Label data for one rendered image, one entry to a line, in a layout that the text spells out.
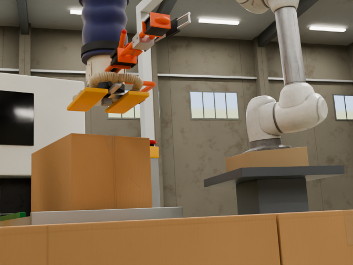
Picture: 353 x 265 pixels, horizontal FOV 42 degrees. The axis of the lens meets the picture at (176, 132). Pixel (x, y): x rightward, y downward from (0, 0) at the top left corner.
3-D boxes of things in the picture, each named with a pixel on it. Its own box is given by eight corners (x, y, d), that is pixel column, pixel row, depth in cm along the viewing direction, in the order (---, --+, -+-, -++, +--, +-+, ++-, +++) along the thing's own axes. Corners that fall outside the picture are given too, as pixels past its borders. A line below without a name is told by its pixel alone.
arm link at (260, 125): (259, 143, 238) (253, 101, 241) (291, 138, 227) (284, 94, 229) (242, 143, 226) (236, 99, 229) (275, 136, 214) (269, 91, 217)
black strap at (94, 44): (75, 62, 222) (75, 54, 222) (121, 67, 232) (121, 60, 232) (88, 46, 202) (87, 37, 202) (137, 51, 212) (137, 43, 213)
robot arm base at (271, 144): (269, 153, 241) (267, 143, 242) (292, 148, 221) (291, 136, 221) (238, 156, 235) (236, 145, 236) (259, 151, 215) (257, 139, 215)
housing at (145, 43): (131, 49, 175) (131, 37, 176) (148, 51, 178) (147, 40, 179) (138, 42, 169) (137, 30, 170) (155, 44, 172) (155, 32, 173)
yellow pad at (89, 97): (66, 110, 221) (66, 100, 222) (86, 112, 225) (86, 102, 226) (85, 91, 191) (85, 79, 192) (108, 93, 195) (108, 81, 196)
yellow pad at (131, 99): (104, 113, 229) (104, 103, 230) (124, 114, 234) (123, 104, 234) (128, 94, 199) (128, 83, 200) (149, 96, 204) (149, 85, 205)
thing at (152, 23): (142, 34, 163) (141, 21, 164) (161, 37, 167) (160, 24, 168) (151, 25, 156) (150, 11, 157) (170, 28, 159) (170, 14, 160)
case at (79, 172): (30, 228, 244) (31, 153, 252) (100, 224, 266) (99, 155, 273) (71, 225, 195) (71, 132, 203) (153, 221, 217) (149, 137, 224)
